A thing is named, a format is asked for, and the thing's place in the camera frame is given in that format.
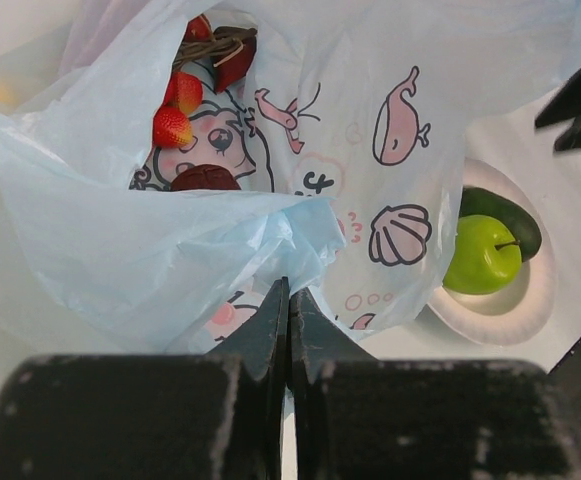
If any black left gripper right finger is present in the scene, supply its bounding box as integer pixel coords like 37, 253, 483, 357
288, 288, 375, 479

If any white paper plate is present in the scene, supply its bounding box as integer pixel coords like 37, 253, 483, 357
428, 157, 557, 346

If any light blue printed plastic bag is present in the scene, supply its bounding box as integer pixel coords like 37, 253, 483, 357
0, 1, 580, 352

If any green fake apple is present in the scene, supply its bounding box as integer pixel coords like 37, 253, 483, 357
443, 215, 522, 295

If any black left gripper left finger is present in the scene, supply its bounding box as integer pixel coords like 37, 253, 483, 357
210, 277, 290, 479

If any dark red fake fruit slice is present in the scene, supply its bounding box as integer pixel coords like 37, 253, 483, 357
213, 26, 257, 93

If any dark green fake avocado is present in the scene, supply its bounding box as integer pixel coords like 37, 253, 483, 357
459, 187, 542, 262

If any red fake strawberry bunch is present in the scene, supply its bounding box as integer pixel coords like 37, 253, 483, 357
152, 14, 213, 149

